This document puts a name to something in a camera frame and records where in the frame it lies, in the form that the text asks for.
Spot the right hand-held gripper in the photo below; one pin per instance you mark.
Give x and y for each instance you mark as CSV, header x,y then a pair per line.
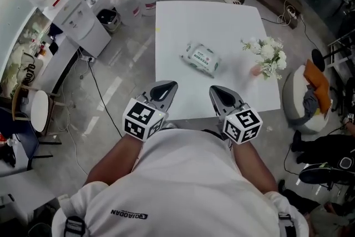
x,y
242,126

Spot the white wet wipes pack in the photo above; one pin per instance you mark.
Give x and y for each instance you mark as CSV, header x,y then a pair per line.
x,y
201,58

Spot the white grey pouf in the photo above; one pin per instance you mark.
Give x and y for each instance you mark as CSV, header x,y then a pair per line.
x,y
298,119

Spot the person's left forearm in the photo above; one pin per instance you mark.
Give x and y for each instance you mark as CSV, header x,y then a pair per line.
x,y
116,159

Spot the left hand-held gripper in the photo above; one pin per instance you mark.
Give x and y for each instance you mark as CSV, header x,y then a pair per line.
x,y
140,119

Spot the pink vase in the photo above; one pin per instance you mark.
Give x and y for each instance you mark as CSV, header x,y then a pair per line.
x,y
255,70

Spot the black waste bin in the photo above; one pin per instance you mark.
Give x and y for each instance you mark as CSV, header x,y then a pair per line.
x,y
108,20

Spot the person's right forearm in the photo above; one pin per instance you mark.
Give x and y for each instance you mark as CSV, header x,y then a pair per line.
x,y
251,166

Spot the white printed tote bag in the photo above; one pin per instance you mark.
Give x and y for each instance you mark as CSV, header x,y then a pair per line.
x,y
25,66

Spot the person's white shirt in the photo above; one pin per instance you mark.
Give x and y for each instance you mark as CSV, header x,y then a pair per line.
x,y
180,188

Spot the orange cushion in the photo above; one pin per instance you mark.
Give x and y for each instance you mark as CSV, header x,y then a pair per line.
x,y
319,83

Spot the grey cloth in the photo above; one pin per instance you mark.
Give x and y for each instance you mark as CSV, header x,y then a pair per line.
x,y
310,102

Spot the black round stool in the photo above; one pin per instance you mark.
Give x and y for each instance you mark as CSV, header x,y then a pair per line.
x,y
318,59

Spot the white power strip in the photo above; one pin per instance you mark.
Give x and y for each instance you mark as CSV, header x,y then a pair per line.
x,y
292,12

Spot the white flower bouquet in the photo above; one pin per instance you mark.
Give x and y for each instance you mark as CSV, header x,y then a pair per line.
x,y
269,54

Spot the white wall socket strip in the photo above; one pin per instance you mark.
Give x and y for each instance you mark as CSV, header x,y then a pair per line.
x,y
88,59

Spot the white water dispenser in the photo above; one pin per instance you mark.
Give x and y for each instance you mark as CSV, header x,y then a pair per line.
x,y
83,25

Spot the wooden chair white seat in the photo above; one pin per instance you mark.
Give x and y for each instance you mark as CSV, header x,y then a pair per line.
x,y
38,111

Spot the dark blue chair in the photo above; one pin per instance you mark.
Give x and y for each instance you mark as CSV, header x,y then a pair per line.
x,y
19,133

